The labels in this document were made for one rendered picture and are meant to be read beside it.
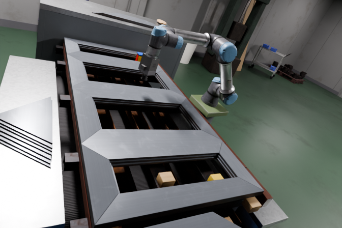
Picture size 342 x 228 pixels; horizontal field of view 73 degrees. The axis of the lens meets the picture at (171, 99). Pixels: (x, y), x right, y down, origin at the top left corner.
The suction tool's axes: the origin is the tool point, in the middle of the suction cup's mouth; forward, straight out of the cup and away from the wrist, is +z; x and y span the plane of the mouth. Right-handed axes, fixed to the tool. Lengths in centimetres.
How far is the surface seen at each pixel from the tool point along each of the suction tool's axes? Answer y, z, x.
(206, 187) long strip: 69, 10, -22
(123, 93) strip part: -1.9, 9.8, -10.8
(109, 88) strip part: -9.0, 9.9, -16.4
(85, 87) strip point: -12.7, 9.9, -29.5
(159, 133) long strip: 34.7, 9.7, -16.6
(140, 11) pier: -278, 18, 243
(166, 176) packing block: 55, 13, -31
